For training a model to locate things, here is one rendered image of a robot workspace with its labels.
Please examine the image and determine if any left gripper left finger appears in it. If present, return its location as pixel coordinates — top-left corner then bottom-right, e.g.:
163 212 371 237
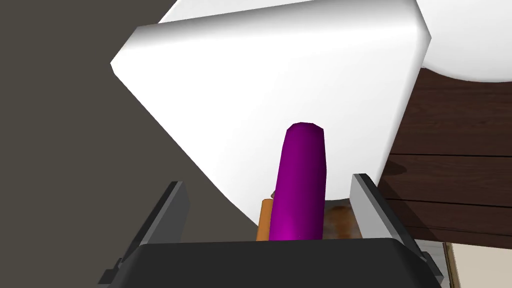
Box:
131 180 191 246

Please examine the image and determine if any purple cylinder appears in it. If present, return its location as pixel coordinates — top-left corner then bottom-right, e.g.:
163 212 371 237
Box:
268 121 328 243

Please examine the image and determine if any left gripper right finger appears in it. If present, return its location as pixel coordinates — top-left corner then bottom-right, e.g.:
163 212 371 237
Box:
349 172 419 247

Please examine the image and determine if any orange cylinder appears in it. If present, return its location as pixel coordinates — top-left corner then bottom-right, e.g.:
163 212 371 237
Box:
255 198 275 243

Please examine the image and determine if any dark brown wooden cabinet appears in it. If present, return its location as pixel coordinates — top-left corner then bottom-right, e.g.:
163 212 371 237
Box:
377 67 512 251

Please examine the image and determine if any brown mottled block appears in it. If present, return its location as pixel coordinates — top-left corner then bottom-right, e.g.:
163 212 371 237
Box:
322 201 363 241

